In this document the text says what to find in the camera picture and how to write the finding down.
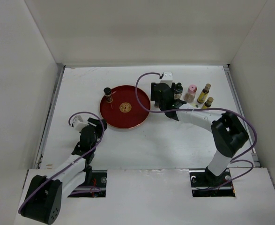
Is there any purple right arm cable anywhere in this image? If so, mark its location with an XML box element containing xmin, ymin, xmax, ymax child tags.
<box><xmin>135</xmin><ymin>72</ymin><xmax>257</xmax><ymax>188</ymax></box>

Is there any front yellow sauce bottle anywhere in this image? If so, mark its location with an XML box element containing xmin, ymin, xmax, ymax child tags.
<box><xmin>201</xmin><ymin>97</ymin><xmax>214</xmax><ymax>109</ymax></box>

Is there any yellow sauce bottle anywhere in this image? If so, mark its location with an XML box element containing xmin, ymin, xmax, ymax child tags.
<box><xmin>197</xmin><ymin>83</ymin><xmax>211</xmax><ymax>104</ymax></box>
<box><xmin>201</xmin><ymin>97</ymin><xmax>214</xmax><ymax>109</ymax></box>

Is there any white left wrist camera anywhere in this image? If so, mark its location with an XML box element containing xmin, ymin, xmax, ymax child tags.
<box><xmin>70</xmin><ymin>115</ymin><xmax>87</xmax><ymax>131</ymax></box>

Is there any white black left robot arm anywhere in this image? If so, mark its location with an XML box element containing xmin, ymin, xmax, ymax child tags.
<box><xmin>18</xmin><ymin>118</ymin><xmax>107</xmax><ymax>225</ymax></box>

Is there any red round tray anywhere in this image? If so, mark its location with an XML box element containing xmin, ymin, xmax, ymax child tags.
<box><xmin>99</xmin><ymin>85</ymin><xmax>151</xmax><ymax>129</ymax></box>

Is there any back yellow sauce bottle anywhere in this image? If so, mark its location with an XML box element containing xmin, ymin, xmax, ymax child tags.
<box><xmin>197</xmin><ymin>83</ymin><xmax>211</xmax><ymax>104</ymax></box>

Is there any right metal table rail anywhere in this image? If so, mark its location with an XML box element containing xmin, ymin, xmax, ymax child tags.
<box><xmin>223</xmin><ymin>64</ymin><xmax>261</xmax><ymax>167</ymax></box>

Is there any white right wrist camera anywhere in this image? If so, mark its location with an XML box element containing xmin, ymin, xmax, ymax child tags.
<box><xmin>160</xmin><ymin>72</ymin><xmax>173</xmax><ymax>88</ymax></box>

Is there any metal table rail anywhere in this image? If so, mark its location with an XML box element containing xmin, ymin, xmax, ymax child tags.
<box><xmin>32</xmin><ymin>63</ymin><xmax>66</xmax><ymax>169</ymax></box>
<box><xmin>223</xmin><ymin>64</ymin><xmax>261</xmax><ymax>167</ymax></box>

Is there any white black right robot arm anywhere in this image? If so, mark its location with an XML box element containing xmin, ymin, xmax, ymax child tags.
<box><xmin>151</xmin><ymin>83</ymin><xmax>249</xmax><ymax>186</ymax></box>

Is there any left metal table rail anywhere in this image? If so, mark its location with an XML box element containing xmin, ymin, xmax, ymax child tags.
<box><xmin>32</xmin><ymin>63</ymin><xmax>66</xmax><ymax>169</ymax></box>

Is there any pink-cap spice jar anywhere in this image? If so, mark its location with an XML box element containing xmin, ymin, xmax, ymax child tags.
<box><xmin>184</xmin><ymin>84</ymin><xmax>197</xmax><ymax>103</ymax></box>

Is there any back black-knob spice jar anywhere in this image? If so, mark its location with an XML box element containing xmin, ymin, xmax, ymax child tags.
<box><xmin>174</xmin><ymin>82</ymin><xmax>183</xmax><ymax>99</ymax></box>

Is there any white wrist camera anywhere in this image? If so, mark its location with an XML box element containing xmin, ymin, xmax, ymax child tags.
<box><xmin>70</xmin><ymin>115</ymin><xmax>87</xmax><ymax>131</ymax></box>
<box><xmin>160</xmin><ymin>72</ymin><xmax>173</xmax><ymax>88</ymax></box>

